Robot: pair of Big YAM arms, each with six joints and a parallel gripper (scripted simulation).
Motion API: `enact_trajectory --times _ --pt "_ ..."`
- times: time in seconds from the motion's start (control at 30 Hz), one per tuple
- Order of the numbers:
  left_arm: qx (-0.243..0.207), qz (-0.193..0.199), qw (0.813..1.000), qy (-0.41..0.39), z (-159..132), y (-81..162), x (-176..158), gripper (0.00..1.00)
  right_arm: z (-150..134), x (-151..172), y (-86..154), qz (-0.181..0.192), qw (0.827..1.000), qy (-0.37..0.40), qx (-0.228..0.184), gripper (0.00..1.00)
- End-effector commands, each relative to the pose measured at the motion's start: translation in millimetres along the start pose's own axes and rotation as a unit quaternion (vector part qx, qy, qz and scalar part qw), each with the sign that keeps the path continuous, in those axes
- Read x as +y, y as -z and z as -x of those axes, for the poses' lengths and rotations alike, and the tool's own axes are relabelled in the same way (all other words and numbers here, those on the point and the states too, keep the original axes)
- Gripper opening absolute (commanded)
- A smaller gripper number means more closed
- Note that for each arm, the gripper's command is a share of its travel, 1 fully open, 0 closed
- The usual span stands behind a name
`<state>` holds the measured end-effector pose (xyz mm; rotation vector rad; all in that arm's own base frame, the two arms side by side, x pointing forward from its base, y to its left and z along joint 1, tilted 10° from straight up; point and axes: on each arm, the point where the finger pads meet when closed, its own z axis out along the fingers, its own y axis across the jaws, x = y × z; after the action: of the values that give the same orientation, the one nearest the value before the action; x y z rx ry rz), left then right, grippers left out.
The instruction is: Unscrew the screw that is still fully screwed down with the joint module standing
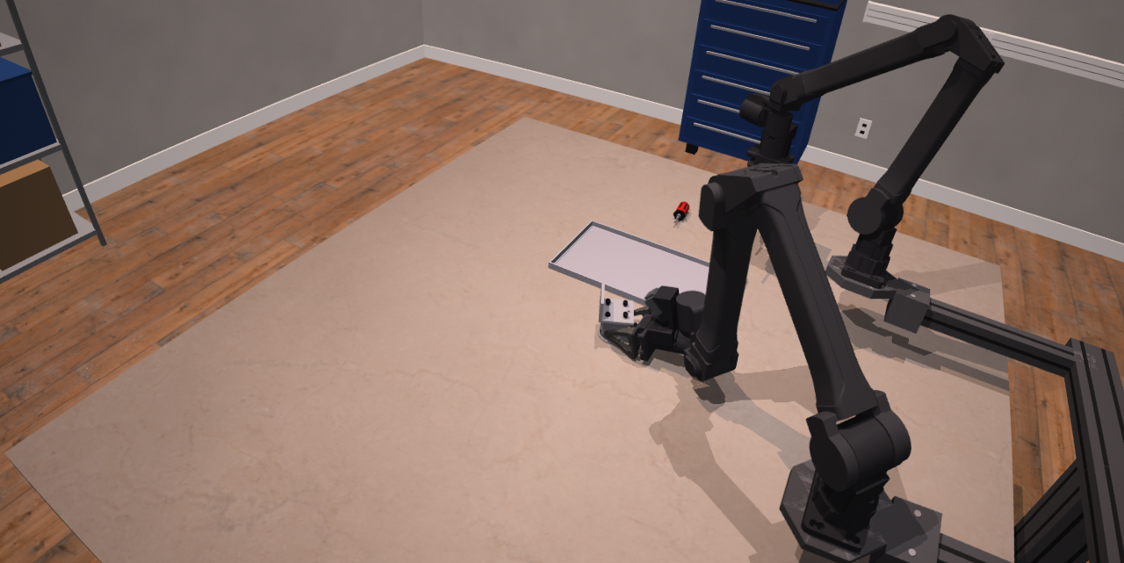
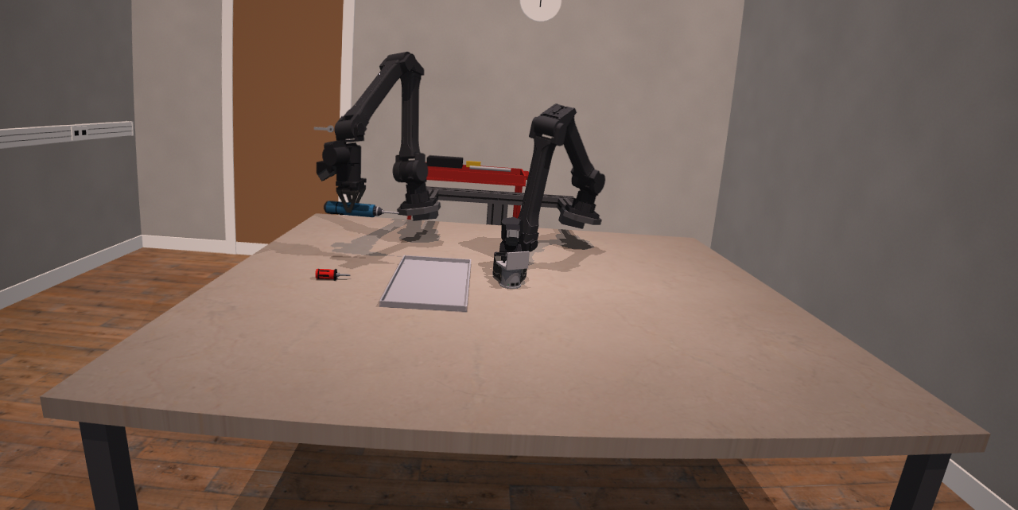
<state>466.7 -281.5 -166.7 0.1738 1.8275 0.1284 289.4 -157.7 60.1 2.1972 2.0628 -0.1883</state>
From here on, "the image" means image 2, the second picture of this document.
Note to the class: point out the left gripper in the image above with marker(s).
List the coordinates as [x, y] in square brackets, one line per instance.
[499, 256]

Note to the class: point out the grey l-shaped bracket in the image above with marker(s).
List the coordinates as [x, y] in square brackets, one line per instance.
[515, 260]

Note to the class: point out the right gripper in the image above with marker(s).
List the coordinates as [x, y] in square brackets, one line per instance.
[354, 180]

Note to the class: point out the dark blue electric screwdriver barrel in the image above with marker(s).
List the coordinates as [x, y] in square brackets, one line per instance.
[367, 210]

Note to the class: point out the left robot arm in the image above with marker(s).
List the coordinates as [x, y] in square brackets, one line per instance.
[521, 234]

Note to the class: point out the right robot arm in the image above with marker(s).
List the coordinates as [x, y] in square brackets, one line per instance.
[412, 172]

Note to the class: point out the red screwdriver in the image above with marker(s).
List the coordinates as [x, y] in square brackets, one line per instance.
[328, 274]

